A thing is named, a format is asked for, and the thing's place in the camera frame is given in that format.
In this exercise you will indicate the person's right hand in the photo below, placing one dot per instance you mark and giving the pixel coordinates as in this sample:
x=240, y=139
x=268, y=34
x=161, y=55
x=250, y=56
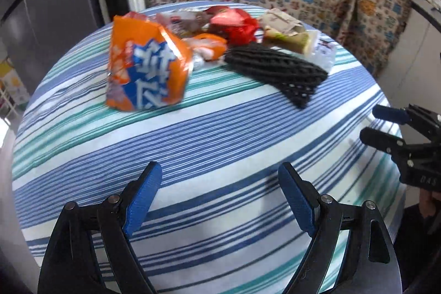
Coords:
x=429, y=209

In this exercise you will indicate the white plastic wrapper blue print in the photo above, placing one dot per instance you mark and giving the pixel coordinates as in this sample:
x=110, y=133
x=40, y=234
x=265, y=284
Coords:
x=324, y=54

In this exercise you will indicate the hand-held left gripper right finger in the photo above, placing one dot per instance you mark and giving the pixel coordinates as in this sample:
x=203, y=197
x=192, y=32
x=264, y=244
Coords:
x=296, y=194

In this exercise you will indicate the small orange wrapper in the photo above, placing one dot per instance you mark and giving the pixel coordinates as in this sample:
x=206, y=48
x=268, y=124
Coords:
x=206, y=44

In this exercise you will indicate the white and red wrapper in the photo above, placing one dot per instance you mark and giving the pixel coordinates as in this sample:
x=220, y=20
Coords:
x=179, y=22

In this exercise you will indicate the yellow box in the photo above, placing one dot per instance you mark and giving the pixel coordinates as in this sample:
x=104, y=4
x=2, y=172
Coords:
x=13, y=80

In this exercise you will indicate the red foil wrapper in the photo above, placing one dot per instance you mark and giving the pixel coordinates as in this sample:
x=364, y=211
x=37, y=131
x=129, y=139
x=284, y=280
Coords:
x=237, y=25

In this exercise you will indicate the orange snack bag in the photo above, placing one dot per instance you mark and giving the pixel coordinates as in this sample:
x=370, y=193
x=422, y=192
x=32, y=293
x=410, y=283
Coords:
x=148, y=66

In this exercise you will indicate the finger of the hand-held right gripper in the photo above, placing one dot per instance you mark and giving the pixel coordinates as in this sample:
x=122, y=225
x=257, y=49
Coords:
x=389, y=113
x=379, y=139

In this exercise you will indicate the brown paper wrapper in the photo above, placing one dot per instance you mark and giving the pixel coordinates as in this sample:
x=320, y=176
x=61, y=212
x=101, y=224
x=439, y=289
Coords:
x=280, y=20

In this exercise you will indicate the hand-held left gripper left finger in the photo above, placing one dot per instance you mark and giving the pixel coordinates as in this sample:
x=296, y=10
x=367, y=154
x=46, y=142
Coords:
x=144, y=192

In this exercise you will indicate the black foam net sleeve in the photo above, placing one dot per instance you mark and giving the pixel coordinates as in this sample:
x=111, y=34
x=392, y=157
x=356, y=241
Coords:
x=279, y=70

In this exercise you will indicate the blue striped tablecloth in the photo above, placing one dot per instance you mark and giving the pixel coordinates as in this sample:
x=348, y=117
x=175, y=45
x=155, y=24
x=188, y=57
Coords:
x=213, y=142

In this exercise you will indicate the cream and green wrapper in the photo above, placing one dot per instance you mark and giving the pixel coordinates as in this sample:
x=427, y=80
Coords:
x=293, y=42

